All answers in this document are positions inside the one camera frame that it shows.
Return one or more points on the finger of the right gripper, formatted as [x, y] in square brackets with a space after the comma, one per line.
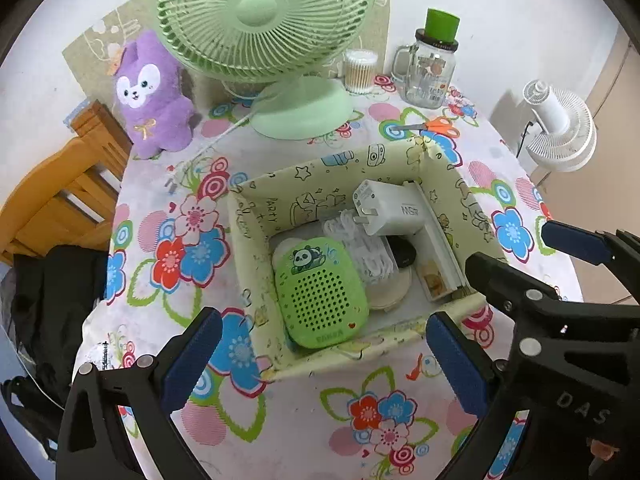
[619, 252]
[505, 287]

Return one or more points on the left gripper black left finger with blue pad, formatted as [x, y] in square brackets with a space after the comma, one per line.
[93, 442]

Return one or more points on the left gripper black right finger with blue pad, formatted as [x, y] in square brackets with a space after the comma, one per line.
[490, 393]

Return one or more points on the black car key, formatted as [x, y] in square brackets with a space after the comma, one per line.
[402, 250]

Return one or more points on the white 45W charger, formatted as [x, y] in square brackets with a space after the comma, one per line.
[390, 209]

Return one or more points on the green panda speaker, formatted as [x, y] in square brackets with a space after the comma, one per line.
[321, 297]

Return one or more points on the white computer mouse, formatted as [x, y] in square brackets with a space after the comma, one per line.
[283, 248]

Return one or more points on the white book in box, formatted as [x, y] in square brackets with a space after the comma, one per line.
[436, 265]

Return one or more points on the floral tablecloth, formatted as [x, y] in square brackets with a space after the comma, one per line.
[171, 255]

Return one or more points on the white floor fan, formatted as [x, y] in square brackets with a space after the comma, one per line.
[563, 136]

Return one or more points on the black clothing on chair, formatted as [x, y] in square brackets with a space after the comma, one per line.
[44, 302]

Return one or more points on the green patterned storage box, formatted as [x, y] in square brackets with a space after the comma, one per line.
[281, 201]

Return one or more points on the wooden chair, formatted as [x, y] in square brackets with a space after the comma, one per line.
[64, 200]

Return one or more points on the glass mason jar mug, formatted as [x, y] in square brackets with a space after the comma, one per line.
[423, 71]

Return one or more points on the cotton swab container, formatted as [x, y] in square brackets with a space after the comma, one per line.
[359, 70]

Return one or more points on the purple plush toy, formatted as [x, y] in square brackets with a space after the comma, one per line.
[148, 88]

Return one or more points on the green desk fan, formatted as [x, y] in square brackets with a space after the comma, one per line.
[278, 44]

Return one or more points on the orange handled scissors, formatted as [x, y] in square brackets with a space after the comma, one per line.
[439, 125]

